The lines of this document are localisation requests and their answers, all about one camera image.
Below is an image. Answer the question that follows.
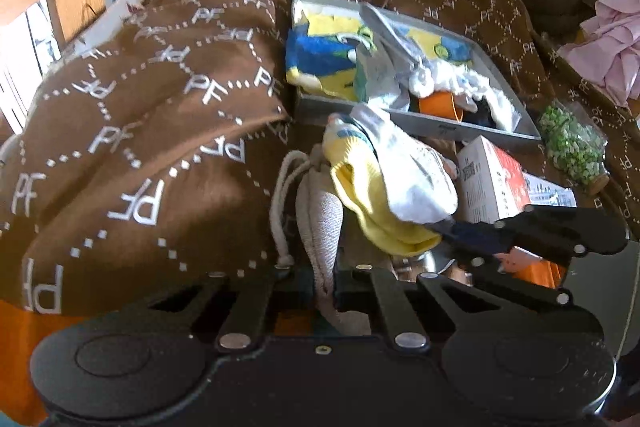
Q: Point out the yellow white sock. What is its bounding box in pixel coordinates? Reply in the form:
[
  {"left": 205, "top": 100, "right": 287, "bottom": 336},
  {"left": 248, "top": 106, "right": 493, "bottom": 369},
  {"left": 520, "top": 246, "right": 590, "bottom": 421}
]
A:
[{"left": 322, "top": 103, "right": 459, "bottom": 257}]

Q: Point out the white red carton box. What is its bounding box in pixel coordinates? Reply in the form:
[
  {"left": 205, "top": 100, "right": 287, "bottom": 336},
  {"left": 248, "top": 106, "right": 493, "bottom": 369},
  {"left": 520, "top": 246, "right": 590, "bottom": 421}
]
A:
[{"left": 458, "top": 136, "right": 530, "bottom": 223}]

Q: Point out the orange cup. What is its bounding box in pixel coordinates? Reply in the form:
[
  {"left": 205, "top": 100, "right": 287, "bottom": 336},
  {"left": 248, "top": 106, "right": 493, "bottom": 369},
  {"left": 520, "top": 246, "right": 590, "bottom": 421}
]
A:
[{"left": 418, "top": 91, "right": 464, "bottom": 122}]

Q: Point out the brown PF patterned blanket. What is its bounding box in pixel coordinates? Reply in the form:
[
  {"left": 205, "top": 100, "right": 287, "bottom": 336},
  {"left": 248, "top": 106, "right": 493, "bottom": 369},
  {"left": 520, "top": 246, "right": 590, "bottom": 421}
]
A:
[{"left": 1, "top": 0, "right": 639, "bottom": 325}]

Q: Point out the white ruffled sock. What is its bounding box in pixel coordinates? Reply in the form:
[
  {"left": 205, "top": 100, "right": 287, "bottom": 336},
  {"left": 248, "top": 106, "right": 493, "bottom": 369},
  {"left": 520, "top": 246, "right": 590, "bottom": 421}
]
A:
[{"left": 408, "top": 58, "right": 521, "bottom": 132}]

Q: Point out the pink ruffled garment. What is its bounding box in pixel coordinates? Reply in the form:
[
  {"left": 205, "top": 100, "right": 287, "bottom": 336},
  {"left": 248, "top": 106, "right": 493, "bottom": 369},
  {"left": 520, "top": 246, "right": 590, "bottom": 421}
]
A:
[{"left": 558, "top": 0, "right": 639, "bottom": 106}]

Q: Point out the grey tray with cartoon liner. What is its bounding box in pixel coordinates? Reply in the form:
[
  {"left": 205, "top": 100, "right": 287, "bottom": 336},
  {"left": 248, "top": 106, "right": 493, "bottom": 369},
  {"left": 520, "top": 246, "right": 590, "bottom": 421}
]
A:
[{"left": 285, "top": 0, "right": 541, "bottom": 147}]

